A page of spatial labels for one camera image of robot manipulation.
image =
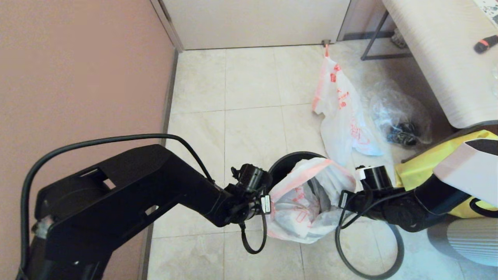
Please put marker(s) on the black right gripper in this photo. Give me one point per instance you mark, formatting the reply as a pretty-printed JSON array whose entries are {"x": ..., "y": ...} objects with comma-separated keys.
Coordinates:
[{"x": 358, "y": 204}]

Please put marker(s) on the white door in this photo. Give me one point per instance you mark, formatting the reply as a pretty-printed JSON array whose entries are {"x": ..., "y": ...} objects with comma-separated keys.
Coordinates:
[{"x": 256, "y": 23}]

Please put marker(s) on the dark items in clear bag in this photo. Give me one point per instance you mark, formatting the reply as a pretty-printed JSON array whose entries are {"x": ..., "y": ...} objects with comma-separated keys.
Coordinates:
[{"x": 404, "y": 134}]

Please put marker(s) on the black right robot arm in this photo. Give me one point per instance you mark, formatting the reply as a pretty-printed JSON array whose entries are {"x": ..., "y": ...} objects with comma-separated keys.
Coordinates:
[{"x": 428, "y": 202}]

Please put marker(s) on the clear plastic bag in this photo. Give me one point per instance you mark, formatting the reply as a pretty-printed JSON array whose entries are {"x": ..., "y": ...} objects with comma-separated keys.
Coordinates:
[{"x": 397, "y": 109}]

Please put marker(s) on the small white object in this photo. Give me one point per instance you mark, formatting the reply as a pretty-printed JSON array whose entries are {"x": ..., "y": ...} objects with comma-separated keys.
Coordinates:
[{"x": 397, "y": 39}]

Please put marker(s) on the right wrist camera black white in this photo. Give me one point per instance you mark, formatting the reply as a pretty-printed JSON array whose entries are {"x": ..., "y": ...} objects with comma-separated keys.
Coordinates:
[{"x": 375, "y": 177}]

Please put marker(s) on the black-printed white paper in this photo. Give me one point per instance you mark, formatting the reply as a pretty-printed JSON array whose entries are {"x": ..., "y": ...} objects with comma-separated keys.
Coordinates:
[{"x": 488, "y": 7}]

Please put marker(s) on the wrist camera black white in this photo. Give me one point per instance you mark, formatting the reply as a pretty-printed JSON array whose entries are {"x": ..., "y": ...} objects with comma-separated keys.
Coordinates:
[
  {"x": 253, "y": 177},
  {"x": 375, "y": 177}
]

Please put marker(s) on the small metal door stopper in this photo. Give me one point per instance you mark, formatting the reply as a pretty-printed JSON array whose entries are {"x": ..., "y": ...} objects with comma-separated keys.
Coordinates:
[{"x": 326, "y": 42}]

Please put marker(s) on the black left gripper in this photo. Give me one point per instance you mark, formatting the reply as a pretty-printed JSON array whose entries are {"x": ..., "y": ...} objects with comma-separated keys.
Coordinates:
[{"x": 249, "y": 204}]

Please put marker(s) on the beige table with metal legs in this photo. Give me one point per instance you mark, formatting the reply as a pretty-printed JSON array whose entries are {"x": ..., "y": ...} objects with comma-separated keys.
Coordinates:
[{"x": 385, "y": 57}]

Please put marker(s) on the grey door frame post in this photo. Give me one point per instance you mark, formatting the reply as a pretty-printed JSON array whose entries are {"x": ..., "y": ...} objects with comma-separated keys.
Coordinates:
[{"x": 167, "y": 23}]

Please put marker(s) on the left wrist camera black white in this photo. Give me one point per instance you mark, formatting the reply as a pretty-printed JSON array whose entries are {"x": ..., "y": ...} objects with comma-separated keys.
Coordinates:
[{"x": 253, "y": 177}]

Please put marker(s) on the black round trash bin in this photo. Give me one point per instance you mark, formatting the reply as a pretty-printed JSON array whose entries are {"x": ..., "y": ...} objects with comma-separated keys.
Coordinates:
[{"x": 284, "y": 163}]

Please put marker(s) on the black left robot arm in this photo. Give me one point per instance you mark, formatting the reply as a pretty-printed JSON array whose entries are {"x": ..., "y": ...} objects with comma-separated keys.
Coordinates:
[{"x": 116, "y": 194}]

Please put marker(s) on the yellow non-woven bag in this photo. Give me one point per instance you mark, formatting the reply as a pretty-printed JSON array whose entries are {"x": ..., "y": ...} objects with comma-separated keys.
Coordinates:
[{"x": 420, "y": 167}]

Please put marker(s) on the grey ribbed robot base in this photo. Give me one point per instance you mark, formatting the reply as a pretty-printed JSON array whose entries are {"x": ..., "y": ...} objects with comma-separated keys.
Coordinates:
[{"x": 470, "y": 241}]

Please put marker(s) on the black and red marker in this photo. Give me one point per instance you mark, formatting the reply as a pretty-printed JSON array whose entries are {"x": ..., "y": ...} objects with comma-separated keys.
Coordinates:
[{"x": 484, "y": 44}]

